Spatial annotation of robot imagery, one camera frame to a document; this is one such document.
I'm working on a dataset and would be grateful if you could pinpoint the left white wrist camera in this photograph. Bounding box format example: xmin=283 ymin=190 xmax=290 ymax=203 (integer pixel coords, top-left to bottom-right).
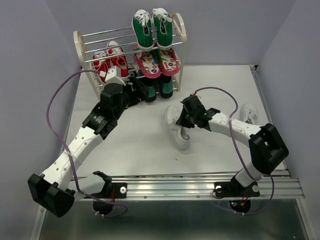
xmin=98 ymin=66 xmax=126 ymax=86

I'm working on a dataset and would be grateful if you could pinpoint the pink patterned slipper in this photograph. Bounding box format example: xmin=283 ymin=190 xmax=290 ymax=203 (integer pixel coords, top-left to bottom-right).
xmin=132 ymin=44 xmax=161 ymax=79
xmin=157 ymin=48 xmax=180 ymax=77

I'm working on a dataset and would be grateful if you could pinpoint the teal suede shoe left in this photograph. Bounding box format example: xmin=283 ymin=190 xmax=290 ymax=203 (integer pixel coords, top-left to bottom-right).
xmin=144 ymin=78 xmax=157 ymax=103

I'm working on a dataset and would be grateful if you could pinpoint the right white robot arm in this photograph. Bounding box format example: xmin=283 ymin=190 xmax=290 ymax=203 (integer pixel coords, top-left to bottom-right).
xmin=177 ymin=95 xmax=289 ymax=195

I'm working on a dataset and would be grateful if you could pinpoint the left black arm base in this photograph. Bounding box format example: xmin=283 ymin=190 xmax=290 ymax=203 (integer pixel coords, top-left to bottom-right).
xmin=83 ymin=171 xmax=128 ymax=219

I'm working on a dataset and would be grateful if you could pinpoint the green sneaker left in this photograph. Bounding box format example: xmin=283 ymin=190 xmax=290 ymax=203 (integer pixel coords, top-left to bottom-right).
xmin=131 ymin=9 xmax=154 ymax=52

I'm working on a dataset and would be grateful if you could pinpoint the green sneaker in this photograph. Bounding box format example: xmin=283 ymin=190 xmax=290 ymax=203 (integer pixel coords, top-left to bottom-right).
xmin=152 ymin=8 xmax=173 ymax=50
xmin=131 ymin=9 xmax=154 ymax=52

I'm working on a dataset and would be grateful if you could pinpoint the aluminium table frame rail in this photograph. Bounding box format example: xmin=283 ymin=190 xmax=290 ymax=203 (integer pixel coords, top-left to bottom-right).
xmin=39 ymin=64 xmax=307 ymax=201

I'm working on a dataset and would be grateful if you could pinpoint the red canvas sneaker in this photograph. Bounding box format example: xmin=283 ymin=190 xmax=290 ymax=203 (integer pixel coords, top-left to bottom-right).
xmin=106 ymin=40 xmax=129 ymax=78
xmin=92 ymin=50 xmax=110 ymax=84

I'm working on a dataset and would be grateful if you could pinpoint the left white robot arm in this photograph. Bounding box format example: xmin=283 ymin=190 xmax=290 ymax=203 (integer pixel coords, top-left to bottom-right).
xmin=27 ymin=75 xmax=149 ymax=218

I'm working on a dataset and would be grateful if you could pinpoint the white fashion sneaker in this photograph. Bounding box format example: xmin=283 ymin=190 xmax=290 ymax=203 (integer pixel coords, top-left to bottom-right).
xmin=240 ymin=103 xmax=258 ymax=125

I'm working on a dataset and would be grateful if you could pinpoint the teal suede shoe right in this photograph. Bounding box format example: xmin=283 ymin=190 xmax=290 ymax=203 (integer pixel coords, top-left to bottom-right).
xmin=158 ymin=75 xmax=174 ymax=99

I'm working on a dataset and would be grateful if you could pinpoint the teal suede shoe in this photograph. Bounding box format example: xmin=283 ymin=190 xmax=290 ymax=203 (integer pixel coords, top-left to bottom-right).
xmin=158 ymin=75 xmax=174 ymax=99
xmin=144 ymin=78 xmax=157 ymax=103

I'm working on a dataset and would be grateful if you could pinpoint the green sneaker right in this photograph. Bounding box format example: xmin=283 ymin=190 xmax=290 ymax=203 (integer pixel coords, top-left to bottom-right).
xmin=152 ymin=8 xmax=173 ymax=50

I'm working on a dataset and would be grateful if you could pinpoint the pink patterned slipper right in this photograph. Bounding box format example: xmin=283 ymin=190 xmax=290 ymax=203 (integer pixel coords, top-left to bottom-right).
xmin=157 ymin=48 xmax=180 ymax=77

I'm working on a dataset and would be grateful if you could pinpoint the cream metal shoe shelf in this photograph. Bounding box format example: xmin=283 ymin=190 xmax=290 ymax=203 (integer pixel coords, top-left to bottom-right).
xmin=73 ymin=13 xmax=188 ymax=91

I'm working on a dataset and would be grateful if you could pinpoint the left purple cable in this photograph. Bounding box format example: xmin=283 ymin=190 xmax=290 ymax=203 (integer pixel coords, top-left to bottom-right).
xmin=46 ymin=69 xmax=130 ymax=218

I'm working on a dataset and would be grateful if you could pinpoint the pink patterned slipper left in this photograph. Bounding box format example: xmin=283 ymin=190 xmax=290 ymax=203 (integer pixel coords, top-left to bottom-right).
xmin=132 ymin=44 xmax=161 ymax=79

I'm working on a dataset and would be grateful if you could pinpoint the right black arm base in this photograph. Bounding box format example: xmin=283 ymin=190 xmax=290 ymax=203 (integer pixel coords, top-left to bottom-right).
xmin=211 ymin=177 xmax=261 ymax=215

